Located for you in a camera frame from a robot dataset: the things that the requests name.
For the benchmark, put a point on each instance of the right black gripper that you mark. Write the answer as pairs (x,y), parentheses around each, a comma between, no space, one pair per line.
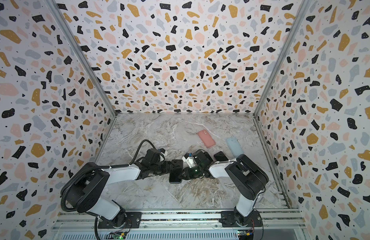
(188,168)

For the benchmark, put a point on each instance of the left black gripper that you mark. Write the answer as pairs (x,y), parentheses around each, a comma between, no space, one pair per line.
(166,167)

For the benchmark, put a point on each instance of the corner aluminium post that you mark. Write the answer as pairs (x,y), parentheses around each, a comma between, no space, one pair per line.
(57,15)
(283,53)

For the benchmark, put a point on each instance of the light blue phone case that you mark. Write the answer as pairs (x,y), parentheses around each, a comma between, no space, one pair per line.
(234,146)

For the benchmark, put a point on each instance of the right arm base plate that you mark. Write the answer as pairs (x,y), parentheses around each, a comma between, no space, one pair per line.
(232,219)

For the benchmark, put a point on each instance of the black phone case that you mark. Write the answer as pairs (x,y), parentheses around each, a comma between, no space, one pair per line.
(176,170)

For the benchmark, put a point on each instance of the pink phone case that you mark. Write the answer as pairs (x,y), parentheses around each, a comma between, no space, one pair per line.
(206,138)

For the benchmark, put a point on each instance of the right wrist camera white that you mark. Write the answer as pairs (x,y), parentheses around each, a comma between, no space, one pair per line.
(189,160)

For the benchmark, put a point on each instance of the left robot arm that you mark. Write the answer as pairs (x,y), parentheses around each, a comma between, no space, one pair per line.
(83,192)

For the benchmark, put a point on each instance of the right circuit board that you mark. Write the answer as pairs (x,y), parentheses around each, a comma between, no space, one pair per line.
(246,235)

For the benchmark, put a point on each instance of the right black phone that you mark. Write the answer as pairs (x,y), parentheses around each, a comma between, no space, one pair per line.
(220,157)

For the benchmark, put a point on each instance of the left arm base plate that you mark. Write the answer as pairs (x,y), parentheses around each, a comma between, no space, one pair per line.
(128,220)

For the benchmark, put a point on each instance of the left corner aluminium post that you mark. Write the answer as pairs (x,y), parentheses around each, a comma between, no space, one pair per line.
(57,15)

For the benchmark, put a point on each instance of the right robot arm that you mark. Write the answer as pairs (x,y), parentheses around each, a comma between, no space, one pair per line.
(247,176)

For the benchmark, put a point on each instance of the left green circuit board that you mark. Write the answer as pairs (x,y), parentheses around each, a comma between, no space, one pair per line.
(116,236)

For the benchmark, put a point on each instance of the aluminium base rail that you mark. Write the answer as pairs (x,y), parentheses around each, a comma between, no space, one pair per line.
(278,224)

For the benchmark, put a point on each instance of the right corner aluminium post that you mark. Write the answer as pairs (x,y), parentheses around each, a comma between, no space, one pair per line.
(283,53)

